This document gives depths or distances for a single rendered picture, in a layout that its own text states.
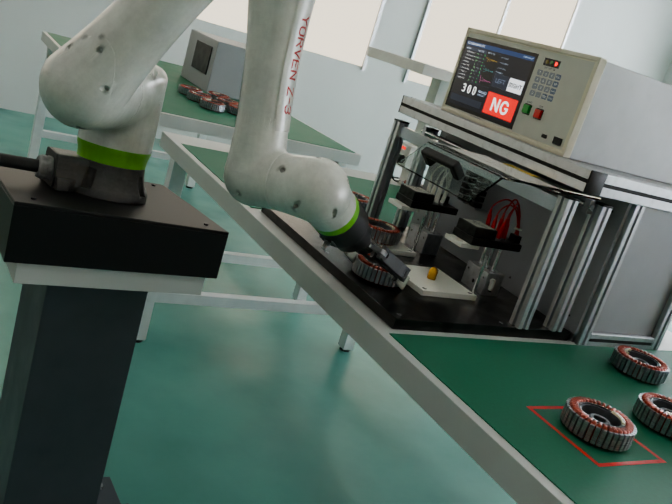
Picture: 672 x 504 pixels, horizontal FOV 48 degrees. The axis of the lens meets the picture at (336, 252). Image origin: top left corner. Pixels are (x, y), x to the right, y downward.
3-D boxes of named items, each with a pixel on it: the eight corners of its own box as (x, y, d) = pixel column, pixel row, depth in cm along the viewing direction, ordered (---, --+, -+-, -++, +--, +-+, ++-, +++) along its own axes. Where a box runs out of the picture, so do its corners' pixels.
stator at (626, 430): (576, 445, 112) (585, 424, 111) (548, 407, 122) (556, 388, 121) (641, 460, 114) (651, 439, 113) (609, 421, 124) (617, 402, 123)
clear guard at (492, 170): (467, 203, 132) (479, 171, 130) (397, 164, 151) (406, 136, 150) (590, 226, 149) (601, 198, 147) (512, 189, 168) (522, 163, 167)
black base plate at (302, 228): (392, 329, 136) (396, 318, 135) (260, 211, 188) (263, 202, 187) (567, 341, 161) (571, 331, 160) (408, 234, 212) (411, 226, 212)
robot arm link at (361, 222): (371, 196, 131) (331, 178, 136) (336, 251, 129) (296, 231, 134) (381, 211, 136) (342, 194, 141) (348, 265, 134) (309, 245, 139)
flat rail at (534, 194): (559, 215, 146) (565, 201, 145) (395, 135, 196) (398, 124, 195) (563, 216, 147) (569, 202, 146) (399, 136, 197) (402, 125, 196)
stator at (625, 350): (665, 377, 156) (673, 361, 155) (660, 392, 146) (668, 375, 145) (613, 354, 161) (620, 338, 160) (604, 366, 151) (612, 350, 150)
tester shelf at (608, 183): (583, 193, 143) (593, 170, 141) (398, 111, 197) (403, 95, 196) (716, 222, 166) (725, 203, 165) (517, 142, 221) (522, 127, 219)
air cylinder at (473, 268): (480, 295, 166) (488, 272, 165) (460, 281, 172) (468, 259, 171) (496, 296, 169) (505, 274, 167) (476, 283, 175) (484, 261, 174)
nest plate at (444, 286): (421, 295, 153) (423, 290, 153) (384, 266, 165) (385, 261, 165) (475, 300, 161) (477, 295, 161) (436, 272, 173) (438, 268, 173)
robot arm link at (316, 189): (319, 210, 117) (346, 150, 119) (255, 194, 122) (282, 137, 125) (349, 247, 128) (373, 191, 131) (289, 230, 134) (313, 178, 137)
